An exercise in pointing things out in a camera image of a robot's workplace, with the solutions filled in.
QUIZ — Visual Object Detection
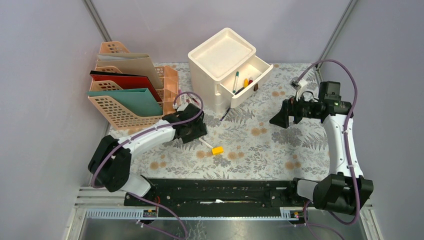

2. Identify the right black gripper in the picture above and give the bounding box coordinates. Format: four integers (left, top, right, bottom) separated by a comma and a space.
269, 90, 321, 129

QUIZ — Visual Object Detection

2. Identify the white top drawer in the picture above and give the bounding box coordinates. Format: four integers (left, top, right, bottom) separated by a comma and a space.
217, 56, 274, 112

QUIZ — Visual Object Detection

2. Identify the teal folder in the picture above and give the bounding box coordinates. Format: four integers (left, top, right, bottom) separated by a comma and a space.
87, 88, 163, 117

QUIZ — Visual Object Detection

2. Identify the white three-drawer cabinet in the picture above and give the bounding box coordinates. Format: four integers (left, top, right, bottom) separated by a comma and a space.
188, 27, 257, 113

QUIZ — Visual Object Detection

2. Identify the red ring binder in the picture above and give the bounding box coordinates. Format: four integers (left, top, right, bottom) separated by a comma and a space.
89, 70, 162, 102

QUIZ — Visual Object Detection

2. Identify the beige notebook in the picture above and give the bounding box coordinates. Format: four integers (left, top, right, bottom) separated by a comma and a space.
97, 53, 164, 89

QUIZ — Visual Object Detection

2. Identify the green capped white marker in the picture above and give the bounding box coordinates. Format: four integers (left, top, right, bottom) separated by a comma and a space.
198, 138, 214, 149

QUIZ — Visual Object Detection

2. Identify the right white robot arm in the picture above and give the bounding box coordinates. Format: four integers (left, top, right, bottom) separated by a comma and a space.
269, 79, 374, 216

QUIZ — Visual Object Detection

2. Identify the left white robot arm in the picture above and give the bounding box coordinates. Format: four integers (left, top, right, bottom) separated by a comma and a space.
88, 103, 207, 206

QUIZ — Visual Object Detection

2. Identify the yellow eraser block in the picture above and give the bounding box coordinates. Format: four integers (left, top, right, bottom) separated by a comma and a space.
211, 146, 224, 156

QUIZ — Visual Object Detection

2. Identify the blue pen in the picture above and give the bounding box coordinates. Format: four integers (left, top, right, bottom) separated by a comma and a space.
220, 107, 231, 122

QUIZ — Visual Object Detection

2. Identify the floral table mat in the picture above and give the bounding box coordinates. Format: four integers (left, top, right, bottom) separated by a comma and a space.
130, 63, 330, 181

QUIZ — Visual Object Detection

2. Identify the peach plastic file organizer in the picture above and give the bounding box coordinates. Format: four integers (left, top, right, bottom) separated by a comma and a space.
87, 41, 180, 130

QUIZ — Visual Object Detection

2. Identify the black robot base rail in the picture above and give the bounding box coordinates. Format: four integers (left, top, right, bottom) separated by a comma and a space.
144, 178, 306, 219

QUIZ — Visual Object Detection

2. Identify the aluminium corner frame post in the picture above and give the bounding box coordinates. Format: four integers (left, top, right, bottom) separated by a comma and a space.
82, 0, 112, 42

